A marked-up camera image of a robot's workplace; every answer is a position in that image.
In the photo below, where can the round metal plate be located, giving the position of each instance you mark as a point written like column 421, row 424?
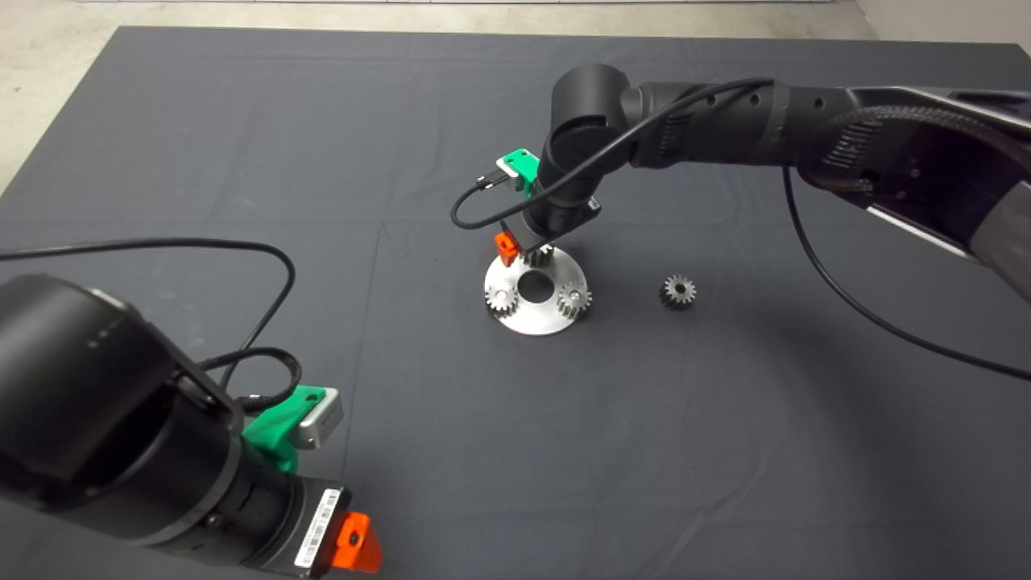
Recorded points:
column 536, row 318

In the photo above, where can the green right camera mount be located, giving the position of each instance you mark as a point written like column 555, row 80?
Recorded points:
column 525, row 167

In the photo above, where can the dark grey table cloth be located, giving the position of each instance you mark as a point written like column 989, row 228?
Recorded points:
column 451, row 443

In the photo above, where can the silver camera box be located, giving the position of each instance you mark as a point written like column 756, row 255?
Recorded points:
column 318, row 423
column 509, row 167

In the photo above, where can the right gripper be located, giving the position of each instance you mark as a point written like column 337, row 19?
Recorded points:
column 560, row 219

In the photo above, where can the silver left camera box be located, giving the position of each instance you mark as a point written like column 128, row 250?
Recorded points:
column 318, row 423

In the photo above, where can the silver right camera box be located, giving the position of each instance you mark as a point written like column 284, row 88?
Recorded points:
column 509, row 167

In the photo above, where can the large steel gear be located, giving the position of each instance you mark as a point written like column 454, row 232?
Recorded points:
column 541, row 258

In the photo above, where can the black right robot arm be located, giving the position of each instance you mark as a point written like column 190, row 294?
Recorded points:
column 725, row 121

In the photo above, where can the small dark steel gear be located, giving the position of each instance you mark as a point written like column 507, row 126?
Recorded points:
column 678, row 292

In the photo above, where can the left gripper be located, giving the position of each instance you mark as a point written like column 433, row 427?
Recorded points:
column 314, row 524

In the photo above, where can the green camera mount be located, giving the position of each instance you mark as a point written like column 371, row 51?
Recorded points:
column 274, row 431
column 525, row 167

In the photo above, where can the green left camera mount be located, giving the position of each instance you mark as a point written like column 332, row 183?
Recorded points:
column 274, row 431

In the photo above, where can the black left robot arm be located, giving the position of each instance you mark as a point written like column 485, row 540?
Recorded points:
column 80, row 387

